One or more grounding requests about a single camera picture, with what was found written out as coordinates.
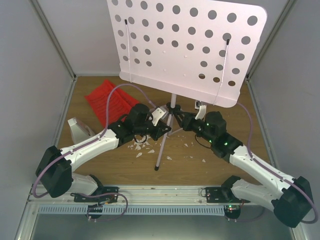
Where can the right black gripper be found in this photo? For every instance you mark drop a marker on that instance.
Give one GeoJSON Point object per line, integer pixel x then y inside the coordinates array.
{"type": "Point", "coordinates": [187, 120]}

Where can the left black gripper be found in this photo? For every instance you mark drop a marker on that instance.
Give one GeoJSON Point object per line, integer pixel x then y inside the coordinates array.
{"type": "Point", "coordinates": [161, 127]}

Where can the red sheet music paper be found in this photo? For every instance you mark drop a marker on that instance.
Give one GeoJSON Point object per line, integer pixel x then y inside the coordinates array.
{"type": "Point", "coordinates": [127, 101]}

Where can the white tripod music stand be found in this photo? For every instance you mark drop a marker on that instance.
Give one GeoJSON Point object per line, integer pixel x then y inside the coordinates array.
{"type": "Point", "coordinates": [199, 49]}

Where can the white metronome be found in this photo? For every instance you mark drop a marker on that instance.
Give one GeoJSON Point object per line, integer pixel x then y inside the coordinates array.
{"type": "Point", "coordinates": [79, 130]}

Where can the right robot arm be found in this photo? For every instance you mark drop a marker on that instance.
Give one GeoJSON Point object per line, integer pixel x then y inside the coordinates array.
{"type": "Point", "coordinates": [289, 198]}

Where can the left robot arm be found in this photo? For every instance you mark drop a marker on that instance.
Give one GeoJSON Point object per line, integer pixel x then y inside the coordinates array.
{"type": "Point", "coordinates": [56, 170]}

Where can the white debris pile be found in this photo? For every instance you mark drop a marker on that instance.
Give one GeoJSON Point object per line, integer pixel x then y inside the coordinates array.
{"type": "Point", "coordinates": [138, 149]}

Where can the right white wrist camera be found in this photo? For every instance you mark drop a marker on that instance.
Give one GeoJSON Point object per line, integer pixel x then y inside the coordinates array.
{"type": "Point", "coordinates": [202, 109]}

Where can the slotted cable duct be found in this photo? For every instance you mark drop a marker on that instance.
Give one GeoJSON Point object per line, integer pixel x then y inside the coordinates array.
{"type": "Point", "coordinates": [179, 210]}

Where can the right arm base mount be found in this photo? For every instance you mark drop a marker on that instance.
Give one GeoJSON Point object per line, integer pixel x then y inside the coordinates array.
{"type": "Point", "coordinates": [218, 194]}

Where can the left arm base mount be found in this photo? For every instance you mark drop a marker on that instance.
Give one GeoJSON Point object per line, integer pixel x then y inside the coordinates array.
{"type": "Point", "coordinates": [105, 194]}

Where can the aluminium rail frame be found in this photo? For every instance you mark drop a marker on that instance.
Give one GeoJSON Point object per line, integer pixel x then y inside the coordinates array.
{"type": "Point", "coordinates": [255, 224]}

